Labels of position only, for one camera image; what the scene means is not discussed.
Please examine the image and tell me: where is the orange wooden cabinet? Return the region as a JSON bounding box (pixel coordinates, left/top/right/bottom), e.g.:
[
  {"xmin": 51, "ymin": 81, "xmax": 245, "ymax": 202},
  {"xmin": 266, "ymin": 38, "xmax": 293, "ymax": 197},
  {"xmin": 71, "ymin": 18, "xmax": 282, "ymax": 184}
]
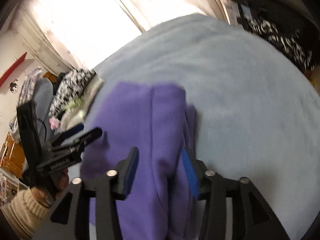
[{"xmin": 1, "ymin": 133, "xmax": 25, "ymax": 179}]

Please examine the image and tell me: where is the red wall shelf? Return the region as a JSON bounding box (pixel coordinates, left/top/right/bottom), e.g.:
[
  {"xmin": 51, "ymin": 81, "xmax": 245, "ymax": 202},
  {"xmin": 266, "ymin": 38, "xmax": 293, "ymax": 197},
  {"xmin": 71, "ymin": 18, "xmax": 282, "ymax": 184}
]
[{"xmin": 0, "ymin": 52, "xmax": 27, "ymax": 87}]

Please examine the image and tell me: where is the black white patterned folded garment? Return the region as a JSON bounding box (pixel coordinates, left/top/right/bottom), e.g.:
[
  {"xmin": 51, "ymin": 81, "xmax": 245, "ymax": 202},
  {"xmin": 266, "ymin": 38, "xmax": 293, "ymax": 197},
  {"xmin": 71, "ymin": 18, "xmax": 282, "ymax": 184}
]
[{"xmin": 49, "ymin": 69, "xmax": 96, "ymax": 118}]

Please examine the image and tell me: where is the white floral curtain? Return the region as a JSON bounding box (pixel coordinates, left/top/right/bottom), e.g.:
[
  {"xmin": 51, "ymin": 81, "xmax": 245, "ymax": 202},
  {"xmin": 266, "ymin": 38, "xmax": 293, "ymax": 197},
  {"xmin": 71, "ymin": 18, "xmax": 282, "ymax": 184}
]
[{"xmin": 12, "ymin": 0, "xmax": 228, "ymax": 73}]

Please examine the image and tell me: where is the purple zip hoodie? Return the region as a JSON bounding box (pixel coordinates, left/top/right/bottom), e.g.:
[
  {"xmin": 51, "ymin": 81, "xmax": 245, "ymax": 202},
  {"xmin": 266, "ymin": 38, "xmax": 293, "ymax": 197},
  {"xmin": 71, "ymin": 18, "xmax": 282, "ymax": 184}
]
[{"xmin": 80, "ymin": 82, "xmax": 195, "ymax": 239}]

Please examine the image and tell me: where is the white purple patterned cloth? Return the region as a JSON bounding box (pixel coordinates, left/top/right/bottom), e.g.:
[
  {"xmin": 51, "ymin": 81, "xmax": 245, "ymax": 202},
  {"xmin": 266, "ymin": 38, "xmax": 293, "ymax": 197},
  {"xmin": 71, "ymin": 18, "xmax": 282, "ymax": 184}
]
[{"xmin": 9, "ymin": 67, "xmax": 42, "ymax": 143}]

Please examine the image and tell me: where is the white cardboard box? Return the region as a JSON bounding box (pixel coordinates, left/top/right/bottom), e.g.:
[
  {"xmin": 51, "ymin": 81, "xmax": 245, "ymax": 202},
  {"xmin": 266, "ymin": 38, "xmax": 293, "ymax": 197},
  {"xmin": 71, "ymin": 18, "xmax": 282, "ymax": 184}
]
[{"xmin": 225, "ymin": 0, "xmax": 252, "ymax": 26}]

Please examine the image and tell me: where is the black white patterned hanging cloth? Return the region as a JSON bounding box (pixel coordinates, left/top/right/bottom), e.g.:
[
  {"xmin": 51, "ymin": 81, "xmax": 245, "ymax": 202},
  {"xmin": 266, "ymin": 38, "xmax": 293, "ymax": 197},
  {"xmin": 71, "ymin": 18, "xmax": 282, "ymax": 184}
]
[{"xmin": 246, "ymin": 18, "xmax": 316, "ymax": 73}]

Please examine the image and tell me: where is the pink plush toy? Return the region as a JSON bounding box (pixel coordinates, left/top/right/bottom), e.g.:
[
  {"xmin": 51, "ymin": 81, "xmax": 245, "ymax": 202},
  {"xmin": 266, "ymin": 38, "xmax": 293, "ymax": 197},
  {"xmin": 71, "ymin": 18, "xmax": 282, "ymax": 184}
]
[{"xmin": 49, "ymin": 117, "xmax": 61, "ymax": 130}]

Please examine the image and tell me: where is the light blue bed blanket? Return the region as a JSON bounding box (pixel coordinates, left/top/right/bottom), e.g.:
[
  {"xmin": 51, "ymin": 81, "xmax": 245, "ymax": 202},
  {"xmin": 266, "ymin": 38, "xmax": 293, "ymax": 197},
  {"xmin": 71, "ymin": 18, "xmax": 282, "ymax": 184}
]
[{"xmin": 85, "ymin": 14, "xmax": 319, "ymax": 239}]

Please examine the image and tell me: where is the grey blue pillow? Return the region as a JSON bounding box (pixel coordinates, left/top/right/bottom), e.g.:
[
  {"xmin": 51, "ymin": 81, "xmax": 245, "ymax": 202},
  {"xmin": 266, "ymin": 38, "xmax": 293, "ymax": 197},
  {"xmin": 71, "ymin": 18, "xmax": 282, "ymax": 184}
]
[{"xmin": 33, "ymin": 78, "xmax": 54, "ymax": 145}]

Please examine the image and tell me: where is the left hand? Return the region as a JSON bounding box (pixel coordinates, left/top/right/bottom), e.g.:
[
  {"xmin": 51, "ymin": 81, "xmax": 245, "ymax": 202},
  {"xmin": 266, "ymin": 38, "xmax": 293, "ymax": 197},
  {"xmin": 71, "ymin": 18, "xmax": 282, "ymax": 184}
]
[{"xmin": 30, "ymin": 168, "xmax": 69, "ymax": 208}]

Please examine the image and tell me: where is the light green folded garment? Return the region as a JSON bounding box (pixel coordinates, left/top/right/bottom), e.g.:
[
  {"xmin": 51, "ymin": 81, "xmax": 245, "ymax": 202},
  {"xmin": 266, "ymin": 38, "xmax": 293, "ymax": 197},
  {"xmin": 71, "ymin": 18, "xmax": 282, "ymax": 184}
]
[{"xmin": 65, "ymin": 98, "xmax": 83, "ymax": 110}]

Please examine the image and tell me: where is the white padded folded jacket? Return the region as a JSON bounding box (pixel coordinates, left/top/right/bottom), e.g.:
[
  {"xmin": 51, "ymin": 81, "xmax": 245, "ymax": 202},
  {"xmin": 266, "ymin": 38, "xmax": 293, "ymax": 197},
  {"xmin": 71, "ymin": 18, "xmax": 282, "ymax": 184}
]
[{"xmin": 60, "ymin": 74, "xmax": 104, "ymax": 131}]

